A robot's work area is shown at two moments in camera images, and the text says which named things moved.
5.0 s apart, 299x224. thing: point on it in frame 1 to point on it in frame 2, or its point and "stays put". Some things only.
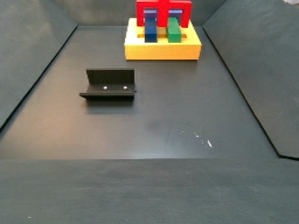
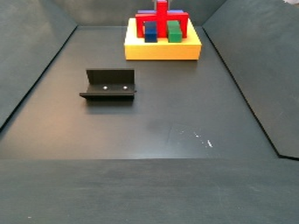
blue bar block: [151, 30] stays put
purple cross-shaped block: [173, 13] stays put
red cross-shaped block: [163, 6] to [163, 17]
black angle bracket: [110, 84] stays put
